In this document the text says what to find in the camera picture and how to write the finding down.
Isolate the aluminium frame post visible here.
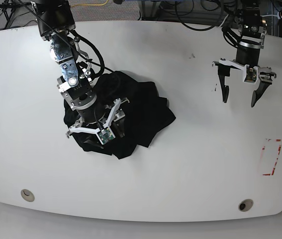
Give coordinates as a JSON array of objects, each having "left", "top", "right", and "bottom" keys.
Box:
[{"left": 138, "top": 0, "right": 161, "bottom": 20}]

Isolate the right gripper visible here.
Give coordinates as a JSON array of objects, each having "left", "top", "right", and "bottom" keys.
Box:
[{"left": 65, "top": 98, "right": 130, "bottom": 149}]

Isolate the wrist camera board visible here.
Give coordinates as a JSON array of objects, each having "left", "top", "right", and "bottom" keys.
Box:
[
  {"left": 96, "top": 127, "right": 115, "bottom": 145},
  {"left": 242, "top": 65, "right": 258, "bottom": 84}
]

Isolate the table cable grommet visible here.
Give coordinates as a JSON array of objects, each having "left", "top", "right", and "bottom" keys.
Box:
[
  {"left": 238, "top": 199, "right": 254, "bottom": 212},
  {"left": 21, "top": 189, "right": 35, "bottom": 202}
]

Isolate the black tripod stand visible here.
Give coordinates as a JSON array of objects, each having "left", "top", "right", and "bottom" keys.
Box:
[{"left": 0, "top": 0, "right": 29, "bottom": 30}]

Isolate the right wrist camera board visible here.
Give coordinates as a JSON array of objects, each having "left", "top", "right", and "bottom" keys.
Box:
[{"left": 96, "top": 127, "right": 115, "bottom": 145}]

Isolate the red tape rectangle marking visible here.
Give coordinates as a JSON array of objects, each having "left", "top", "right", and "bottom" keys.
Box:
[{"left": 258, "top": 138, "right": 282, "bottom": 176}]

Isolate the left table cable grommet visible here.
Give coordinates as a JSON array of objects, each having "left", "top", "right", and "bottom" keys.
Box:
[{"left": 21, "top": 189, "right": 35, "bottom": 202}]

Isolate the yellow cable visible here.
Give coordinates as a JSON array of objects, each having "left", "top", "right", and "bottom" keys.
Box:
[{"left": 70, "top": 0, "right": 109, "bottom": 8}]

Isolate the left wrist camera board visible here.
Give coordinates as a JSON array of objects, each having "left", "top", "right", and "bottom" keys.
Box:
[{"left": 242, "top": 65, "right": 258, "bottom": 84}]

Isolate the black T-shirt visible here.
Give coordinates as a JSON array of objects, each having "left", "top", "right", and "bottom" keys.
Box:
[{"left": 64, "top": 71, "right": 176, "bottom": 159}]

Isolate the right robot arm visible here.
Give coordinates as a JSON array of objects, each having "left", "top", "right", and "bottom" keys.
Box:
[{"left": 31, "top": 0, "right": 129, "bottom": 149}]

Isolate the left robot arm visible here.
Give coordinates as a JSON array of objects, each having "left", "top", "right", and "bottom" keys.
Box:
[{"left": 212, "top": 0, "right": 277, "bottom": 107}]

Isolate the right table cable grommet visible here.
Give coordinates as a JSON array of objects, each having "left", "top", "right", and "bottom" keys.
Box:
[{"left": 238, "top": 199, "right": 254, "bottom": 212}]

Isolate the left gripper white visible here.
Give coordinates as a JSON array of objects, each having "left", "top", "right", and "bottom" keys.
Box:
[{"left": 211, "top": 42, "right": 278, "bottom": 108}]

